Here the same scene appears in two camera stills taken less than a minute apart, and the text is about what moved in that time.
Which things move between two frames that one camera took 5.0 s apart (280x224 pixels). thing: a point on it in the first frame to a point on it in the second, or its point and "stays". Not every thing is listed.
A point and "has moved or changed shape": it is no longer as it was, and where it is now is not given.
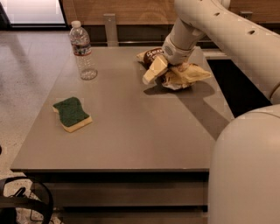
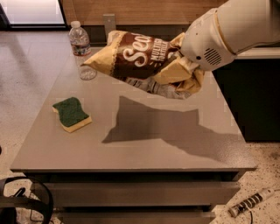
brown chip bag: x=177 y=76 has moved or changed shape
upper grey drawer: x=128 y=194 stays
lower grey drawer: x=135 y=218 stays
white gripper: x=177 y=54 to x=204 y=40
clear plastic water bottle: x=80 y=44 stays
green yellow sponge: x=72 y=115 stays
